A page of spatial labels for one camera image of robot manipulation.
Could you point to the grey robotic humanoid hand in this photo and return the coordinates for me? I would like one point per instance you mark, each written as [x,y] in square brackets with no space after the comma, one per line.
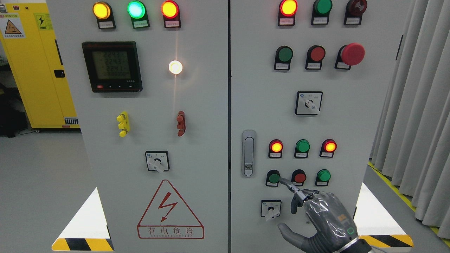
[336,230]

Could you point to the green start push button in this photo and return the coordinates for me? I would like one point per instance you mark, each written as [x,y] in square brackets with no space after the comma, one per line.
[272,178]

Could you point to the lower right green push button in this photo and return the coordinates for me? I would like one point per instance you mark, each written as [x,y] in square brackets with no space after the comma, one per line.
[323,177]

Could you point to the lower red push button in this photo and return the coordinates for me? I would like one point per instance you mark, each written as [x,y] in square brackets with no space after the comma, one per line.
[298,177]

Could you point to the red push button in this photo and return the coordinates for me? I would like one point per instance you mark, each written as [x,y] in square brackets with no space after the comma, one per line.
[314,58]
[298,177]

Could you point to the red mushroom emergency stop button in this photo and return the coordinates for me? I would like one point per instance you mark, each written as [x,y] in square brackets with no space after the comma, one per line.
[349,55]

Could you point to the upper red push button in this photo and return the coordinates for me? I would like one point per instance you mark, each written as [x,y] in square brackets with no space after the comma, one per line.
[314,58]

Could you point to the upper green push button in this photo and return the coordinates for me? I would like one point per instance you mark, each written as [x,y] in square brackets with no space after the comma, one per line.
[283,57]

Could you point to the right white hazard-striped base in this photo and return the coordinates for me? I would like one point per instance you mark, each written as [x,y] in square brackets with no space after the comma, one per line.
[377,227]

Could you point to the white hazard-striped base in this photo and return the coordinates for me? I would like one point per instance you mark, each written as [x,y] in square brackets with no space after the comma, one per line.
[377,227]
[87,231]

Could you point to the lower right red indicator lamp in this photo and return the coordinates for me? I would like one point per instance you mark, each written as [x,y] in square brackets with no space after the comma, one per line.
[328,148]

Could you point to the red indicator lamp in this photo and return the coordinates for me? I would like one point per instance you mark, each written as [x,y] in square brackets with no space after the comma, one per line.
[287,12]
[328,148]
[171,14]
[275,149]

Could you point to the lower middle green indicator lamp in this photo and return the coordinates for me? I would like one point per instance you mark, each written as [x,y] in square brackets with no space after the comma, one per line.
[302,149]

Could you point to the green indicator lamp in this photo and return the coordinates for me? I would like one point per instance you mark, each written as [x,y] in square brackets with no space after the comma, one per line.
[321,11]
[302,149]
[138,14]

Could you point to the lower left red indicator lamp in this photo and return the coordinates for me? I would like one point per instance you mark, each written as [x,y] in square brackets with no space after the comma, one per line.
[275,149]

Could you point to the yellow floor marking tape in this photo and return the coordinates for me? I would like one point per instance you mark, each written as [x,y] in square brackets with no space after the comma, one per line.
[405,199]

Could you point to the grey pleated curtain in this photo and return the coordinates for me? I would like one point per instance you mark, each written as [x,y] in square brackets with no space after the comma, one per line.
[412,142]

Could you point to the red triangle electrical warning sticker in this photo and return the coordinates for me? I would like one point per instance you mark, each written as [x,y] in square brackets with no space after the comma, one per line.
[168,216]

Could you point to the red test terminal block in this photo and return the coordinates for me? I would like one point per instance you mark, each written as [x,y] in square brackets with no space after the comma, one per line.
[181,123]

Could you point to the grey electrical control cabinet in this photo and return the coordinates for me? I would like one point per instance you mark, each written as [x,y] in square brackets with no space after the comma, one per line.
[228,85]

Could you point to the dark red buzzer lamp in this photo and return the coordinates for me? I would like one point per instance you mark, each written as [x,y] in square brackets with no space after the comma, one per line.
[354,12]

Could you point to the green indicator lamp top right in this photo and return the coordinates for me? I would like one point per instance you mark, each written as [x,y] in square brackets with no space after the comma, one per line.
[321,11]

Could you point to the red indicator lamp top right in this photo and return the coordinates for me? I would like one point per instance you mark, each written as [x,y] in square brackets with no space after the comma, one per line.
[287,12]

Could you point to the white glowing indicator lamp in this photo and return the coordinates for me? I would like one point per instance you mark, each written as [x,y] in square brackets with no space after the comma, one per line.
[175,67]

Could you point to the yellow test terminal block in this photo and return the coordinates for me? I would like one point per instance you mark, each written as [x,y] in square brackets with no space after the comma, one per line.
[123,123]

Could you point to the left white hazard-striped base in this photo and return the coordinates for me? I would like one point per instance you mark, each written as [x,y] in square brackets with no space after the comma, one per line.
[87,231]

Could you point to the red indicator lamp top left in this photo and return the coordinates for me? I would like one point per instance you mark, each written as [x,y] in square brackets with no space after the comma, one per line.
[171,14]

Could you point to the black digital power meter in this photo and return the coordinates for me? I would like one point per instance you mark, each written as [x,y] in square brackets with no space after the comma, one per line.
[112,66]

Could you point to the green indicator lamp top left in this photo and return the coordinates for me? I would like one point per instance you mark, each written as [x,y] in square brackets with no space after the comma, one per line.
[138,14]

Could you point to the yellow indicator lamp top left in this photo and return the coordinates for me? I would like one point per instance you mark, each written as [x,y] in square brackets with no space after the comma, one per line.
[104,15]

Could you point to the yellow safety storage cabinet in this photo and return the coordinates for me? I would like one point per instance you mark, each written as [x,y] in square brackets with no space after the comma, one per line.
[30,45]

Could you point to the lower rotary selector switch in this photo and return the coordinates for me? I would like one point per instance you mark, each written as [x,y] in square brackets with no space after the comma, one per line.
[270,209]

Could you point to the silver cabinet door handle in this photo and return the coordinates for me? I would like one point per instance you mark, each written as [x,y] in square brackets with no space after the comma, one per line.
[248,146]

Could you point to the upper right rotary selector switch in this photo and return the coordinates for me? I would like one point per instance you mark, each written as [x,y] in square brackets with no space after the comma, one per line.
[308,103]

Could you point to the left door rotary selector switch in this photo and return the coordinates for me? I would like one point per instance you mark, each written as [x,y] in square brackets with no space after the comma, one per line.
[157,161]

